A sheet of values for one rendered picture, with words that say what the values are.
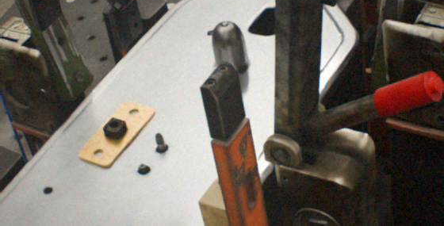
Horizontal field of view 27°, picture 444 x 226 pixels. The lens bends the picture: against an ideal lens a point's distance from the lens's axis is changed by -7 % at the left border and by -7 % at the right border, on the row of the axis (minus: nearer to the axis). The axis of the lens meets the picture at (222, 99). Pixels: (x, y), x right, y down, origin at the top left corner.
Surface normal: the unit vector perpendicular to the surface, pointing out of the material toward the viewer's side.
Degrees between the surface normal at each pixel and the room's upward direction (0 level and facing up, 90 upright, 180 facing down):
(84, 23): 0
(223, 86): 63
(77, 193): 0
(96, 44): 0
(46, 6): 90
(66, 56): 78
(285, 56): 90
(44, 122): 90
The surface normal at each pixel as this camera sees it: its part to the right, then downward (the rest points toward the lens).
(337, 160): -0.15, -0.77
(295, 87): -0.50, 0.61
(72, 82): 0.80, 0.05
